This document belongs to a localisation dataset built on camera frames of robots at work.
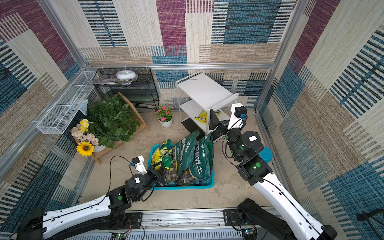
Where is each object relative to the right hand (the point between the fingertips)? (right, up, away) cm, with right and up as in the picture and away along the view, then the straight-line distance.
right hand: (223, 107), depth 59 cm
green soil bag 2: (-16, -22, +11) cm, 29 cm away
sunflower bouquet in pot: (-63, -16, +14) cm, 66 cm away
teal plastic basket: (-3, -40, +24) cm, 47 cm away
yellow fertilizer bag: (-28, -23, +23) cm, 43 cm away
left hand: (-26, -25, +16) cm, 39 cm away
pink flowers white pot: (-31, -1, +40) cm, 50 cm away
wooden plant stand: (-66, -25, +30) cm, 77 cm away
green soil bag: (-8, -27, +8) cm, 29 cm away
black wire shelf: (-49, +17, +51) cm, 73 cm away
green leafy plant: (-57, -4, +25) cm, 62 cm away
